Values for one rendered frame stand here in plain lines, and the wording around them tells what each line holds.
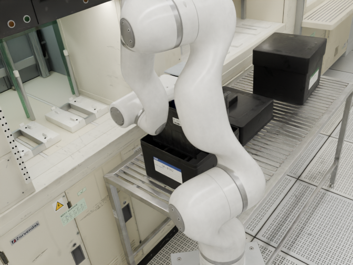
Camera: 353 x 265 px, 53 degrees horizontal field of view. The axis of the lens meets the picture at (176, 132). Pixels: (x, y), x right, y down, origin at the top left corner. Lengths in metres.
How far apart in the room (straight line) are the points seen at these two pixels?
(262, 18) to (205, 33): 2.10
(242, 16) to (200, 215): 2.22
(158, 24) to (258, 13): 2.19
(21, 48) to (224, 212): 1.70
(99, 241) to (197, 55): 1.18
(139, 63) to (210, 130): 0.29
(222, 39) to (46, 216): 1.00
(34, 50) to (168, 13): 1.61
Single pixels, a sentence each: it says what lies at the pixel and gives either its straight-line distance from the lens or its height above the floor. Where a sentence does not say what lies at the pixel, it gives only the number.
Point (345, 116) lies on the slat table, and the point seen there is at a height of 0.55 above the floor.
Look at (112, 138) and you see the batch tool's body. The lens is 1.51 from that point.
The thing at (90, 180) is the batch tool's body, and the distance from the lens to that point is 1.50.
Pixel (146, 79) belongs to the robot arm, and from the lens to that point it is 0.94.
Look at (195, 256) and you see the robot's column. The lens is 1.17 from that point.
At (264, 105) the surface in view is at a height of 0.86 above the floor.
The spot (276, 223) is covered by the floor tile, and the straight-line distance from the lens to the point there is 2.28.
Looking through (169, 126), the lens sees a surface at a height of 1.02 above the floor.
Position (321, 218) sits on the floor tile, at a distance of 2.36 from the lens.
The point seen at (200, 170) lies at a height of 0.90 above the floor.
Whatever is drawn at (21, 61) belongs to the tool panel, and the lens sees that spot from 2.21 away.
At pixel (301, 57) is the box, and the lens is 1.78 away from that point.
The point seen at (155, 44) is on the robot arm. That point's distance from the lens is 0.63.
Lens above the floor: 1.70
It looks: 34 degrees down
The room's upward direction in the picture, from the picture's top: 6 degrees counter-clockwise
